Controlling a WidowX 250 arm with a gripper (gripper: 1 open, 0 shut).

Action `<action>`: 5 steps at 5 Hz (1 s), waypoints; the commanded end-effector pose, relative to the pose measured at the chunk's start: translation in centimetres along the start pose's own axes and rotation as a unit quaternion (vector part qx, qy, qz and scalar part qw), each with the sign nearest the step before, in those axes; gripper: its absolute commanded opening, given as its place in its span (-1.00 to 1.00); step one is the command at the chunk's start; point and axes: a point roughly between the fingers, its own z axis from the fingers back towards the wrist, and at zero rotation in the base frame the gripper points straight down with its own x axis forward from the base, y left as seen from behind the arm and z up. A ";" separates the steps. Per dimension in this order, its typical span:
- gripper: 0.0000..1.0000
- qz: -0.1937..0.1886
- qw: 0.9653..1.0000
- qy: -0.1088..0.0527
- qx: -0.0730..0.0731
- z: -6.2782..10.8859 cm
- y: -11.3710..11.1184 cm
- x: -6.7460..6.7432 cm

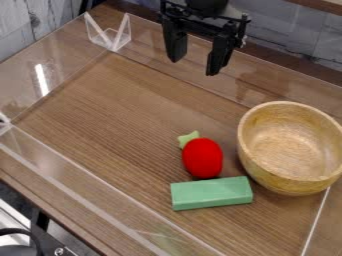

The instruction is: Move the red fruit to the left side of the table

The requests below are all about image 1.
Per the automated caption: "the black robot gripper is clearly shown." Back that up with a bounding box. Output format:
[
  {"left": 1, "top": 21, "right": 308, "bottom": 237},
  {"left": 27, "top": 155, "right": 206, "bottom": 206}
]
[{"left": 160, "top": 0, "right": 251, "bottom": 76}]

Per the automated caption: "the red plush strawberry fruit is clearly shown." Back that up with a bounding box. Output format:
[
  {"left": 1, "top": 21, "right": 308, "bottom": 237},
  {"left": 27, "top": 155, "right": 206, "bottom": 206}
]
[{"left": 177, "top": 131, "right": 223, "bottom": 179}]

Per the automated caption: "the light wooden bowl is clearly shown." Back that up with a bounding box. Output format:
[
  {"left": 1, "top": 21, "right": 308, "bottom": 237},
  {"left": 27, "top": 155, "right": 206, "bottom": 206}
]
[{"left": 236, "top": 101, "right": 342, "bottom": 196}]

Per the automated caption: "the green rectangular block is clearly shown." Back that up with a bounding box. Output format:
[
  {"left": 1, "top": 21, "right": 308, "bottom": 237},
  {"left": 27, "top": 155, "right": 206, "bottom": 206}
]
[{"left": 171, "top": 176, "right": 254, "bottom": 211}]

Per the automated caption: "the clear acrylic corner bracket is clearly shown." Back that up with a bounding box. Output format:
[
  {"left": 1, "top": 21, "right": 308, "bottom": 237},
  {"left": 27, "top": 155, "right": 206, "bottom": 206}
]
[{"left": 84, "top": 12, "right": 131, "bottom": 52}]

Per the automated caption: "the clear acrylic table enclosure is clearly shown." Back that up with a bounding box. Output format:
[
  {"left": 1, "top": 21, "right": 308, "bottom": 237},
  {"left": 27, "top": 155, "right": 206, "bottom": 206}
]
[{"left": 0, "top": 4, "right": 342, "bottom": 256}]

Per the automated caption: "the black table leg mount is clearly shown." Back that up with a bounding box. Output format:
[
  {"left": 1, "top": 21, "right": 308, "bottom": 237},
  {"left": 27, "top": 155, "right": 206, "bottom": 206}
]
[{"left": 29, "top": 208, "right": 85, "bottom": 256}]

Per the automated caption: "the black cable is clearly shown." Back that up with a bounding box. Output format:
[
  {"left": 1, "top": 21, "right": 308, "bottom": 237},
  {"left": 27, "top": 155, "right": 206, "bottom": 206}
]
[{"left": 0, "top": 227, "right": 44, "bottom": 256}]

